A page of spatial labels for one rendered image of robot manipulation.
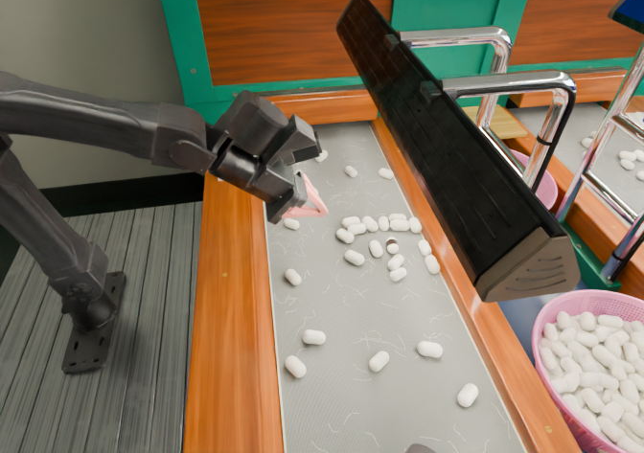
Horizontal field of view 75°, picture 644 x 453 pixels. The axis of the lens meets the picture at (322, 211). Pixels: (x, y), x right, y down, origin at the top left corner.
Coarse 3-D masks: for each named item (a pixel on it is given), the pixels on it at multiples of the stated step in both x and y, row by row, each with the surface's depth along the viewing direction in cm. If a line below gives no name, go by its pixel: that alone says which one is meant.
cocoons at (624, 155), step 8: (592, 136) 105; (584, 144) 103; (584, 152) 99; (624, 152) 98; (640, 152) 98; (624, 160) 96; (632, 160) 98; (640, 160) 98; (632, 168) 95; (640, 176) 93
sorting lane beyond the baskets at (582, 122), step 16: (528, 112) 117; (544, 112) 117; (576, 112) 117; (592, 112) 117; (528, 128) 110; (576, 128) 110; (592, 128) 110; (560, 144) 105; (576, 144) 105; (608, 144) 105; (624, 144) 105; (560, 160) 99; (576, 160) 99; (608, 160) 99; (608, 176) 95; (624, 176) 95; (592, 192) 91; (624, 192) 91; (640, 192) 91; (640, 208) 87
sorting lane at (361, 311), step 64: (320, 192) 91; (384, 192) 91; (320, 256) 77; (384, 256) 77; (320, 320) 66; (384, 320) 66; (448, 320) 66; (320, 384) 59; (384, 384) 59; (448, 384) 59; (320, 448) 52; (384, 448) 52; (448, 448) 52; (512, 448) 52
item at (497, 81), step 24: (504, 48) 58; (504, 72) 46; (528, 72) 46; (552, 72) 46; (432, 96) 44; (456, 96) 44; (480, 96) 46; (480, 120) 66; (552, 120) 50; (504, 144) 63; (552, 144) 52; (528, 168) 55
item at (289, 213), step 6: (306, 186) 63; (312, 192) 65; (312, 198) 65; (318, 198) 66; (318, 204) 67; (288, 210) 64; (294, 210) 67; (300, 210) 67; (306, 210) 68; (324, 210) 68; (282, 216) 65; (288, 216) 66; (294, 216) 67; (300, 216) 67; (318, 216) 69
